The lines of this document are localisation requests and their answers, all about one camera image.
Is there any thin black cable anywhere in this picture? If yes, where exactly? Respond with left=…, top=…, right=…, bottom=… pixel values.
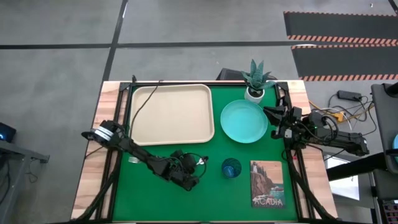
left=129, top=79, right=164, bottom=139

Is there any turquoise plate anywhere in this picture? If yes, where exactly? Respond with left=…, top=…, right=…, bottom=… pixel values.
left=220, top=99, right=269, bottom=144

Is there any black aluminium table frame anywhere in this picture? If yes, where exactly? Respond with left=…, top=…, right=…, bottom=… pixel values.
left=74, top=79, right=336, bottom=224

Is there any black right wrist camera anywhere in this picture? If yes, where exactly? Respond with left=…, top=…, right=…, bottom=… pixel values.
left=291, top=106, right=303, bottom=121

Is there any green table mat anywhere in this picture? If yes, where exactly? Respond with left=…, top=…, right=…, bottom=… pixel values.
left=111, top=84, right=299, bottom=222

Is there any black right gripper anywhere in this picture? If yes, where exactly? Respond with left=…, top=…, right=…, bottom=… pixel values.
left=263, top=106, right=305, bottom=141

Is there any white sheet on floor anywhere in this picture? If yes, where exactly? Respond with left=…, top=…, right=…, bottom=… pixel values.
left=325, top=155, right=361, bottom=202

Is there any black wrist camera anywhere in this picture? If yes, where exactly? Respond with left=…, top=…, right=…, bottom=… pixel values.
left=291, top=106, right=303, bottom=121
left=178, top=152, right=197, bottom=171

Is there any black hazard-striped floor mat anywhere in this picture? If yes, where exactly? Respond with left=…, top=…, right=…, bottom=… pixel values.
left=291, top=44, right=398, bottom=82
left=283, top=11, right=398, bottom=45

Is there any beige plastic tray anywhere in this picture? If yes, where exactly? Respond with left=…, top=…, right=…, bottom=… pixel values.
left=129, top=83, right=216, bottom=146

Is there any blue faceted plastic cup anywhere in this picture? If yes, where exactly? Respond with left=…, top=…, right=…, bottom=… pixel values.
left=221, top=157, right=243, bottom=179

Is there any dark grey equipment stand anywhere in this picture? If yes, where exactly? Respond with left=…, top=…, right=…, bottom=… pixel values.
left=371, top=81, right=398, bottom=175

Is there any potted succulent in white pot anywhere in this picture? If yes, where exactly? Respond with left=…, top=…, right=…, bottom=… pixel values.
left=241, top=58, right=277, bottom=105

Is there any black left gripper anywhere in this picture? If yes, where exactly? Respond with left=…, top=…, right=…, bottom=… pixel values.
left=162, top=161, right=200, bottom=192

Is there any black power adapter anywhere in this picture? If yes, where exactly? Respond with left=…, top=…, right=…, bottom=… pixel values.
left=337, top=90, right=363, bottom=102

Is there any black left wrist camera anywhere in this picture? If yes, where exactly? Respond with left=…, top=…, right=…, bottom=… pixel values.
left=178, top=152, right=197, bottom=171

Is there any grey metal bench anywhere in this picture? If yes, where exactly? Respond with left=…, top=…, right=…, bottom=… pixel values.
left=0, top=139, right=50, bottom=224

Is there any dark device with blue light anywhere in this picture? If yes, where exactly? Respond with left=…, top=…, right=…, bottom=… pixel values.
left=0, top=122, right=17, bottom=144

